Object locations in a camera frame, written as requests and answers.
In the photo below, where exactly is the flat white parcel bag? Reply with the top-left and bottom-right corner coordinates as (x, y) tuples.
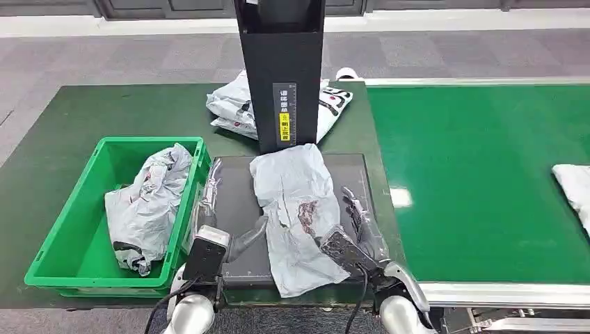
(210, 117), (259, 141)

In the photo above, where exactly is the black scanner base plate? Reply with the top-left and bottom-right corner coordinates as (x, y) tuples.
(208, 153), (387, 290)

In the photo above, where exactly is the black scanner column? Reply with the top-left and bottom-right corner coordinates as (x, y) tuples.
(233, 0), (327, 155)

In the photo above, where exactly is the green conveyor belt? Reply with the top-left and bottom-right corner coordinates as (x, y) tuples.
(367, 83), (590, 285)

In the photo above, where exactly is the plain white parcel bag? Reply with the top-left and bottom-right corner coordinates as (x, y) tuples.
(551, 164), (590, 237)

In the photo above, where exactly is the grey parcel bag reddish print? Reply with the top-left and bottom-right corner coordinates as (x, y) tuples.
(249, 143), (351, 299)

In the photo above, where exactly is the black and yellow column label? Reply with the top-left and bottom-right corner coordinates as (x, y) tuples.
(272, 82), (298, 143)

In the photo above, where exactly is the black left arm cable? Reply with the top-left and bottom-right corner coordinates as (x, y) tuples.
(144, 276), (200, 334)

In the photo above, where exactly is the white parcel bag black print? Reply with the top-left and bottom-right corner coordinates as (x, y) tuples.
(104, 143), (193, 278)

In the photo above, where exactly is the aluminium conveyor frame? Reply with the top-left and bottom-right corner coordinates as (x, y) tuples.
(364, 76), (590, 334)

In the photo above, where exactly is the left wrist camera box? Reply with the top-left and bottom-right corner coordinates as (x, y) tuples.
(182, 225), (231, 283)

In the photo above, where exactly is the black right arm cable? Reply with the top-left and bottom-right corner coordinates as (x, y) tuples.
(344, 264), (371, 334)

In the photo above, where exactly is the green plastic crate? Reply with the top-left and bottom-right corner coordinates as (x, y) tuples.
(24, 136), (212, 299)

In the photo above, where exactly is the large white printed parcel bag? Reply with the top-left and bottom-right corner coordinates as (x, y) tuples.
(205, 70), (354, 145)

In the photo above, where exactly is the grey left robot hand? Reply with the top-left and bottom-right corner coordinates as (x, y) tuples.
(197, 158), (270, 265)

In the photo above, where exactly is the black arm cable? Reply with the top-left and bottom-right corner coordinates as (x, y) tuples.
(144, 276), (200, 334)
(344, 264), (371, 334)

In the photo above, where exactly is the dark grey cabinet front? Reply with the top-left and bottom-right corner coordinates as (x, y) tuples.
(0, 0), (590, 20)

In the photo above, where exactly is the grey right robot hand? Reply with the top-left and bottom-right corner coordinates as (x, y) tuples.
(341, 186), (391, 265)

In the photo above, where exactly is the dark green table mat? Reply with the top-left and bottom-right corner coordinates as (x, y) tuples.
(0, 81), (408, 310)

